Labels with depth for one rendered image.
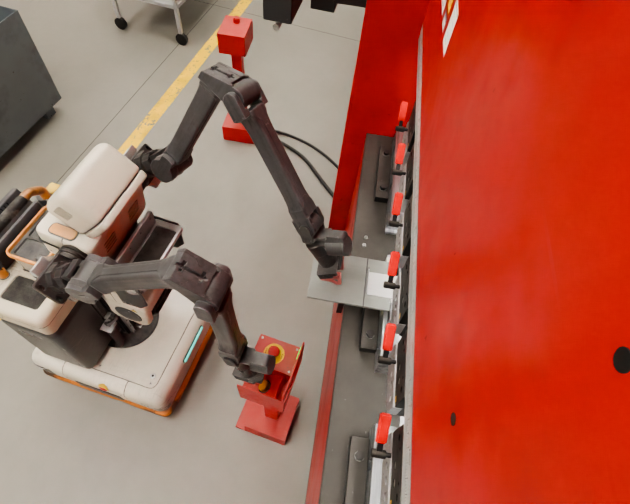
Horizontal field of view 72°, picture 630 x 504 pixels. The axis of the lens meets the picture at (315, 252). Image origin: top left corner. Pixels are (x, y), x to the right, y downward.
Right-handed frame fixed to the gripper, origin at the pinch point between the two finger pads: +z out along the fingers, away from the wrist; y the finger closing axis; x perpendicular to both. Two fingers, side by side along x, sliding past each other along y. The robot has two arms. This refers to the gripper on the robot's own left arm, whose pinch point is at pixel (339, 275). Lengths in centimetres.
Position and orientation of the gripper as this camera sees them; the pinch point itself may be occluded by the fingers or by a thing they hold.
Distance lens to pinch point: 137.7
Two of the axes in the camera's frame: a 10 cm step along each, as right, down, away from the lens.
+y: 1.6, -8.3, 5.4
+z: 4.1, 5.5, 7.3
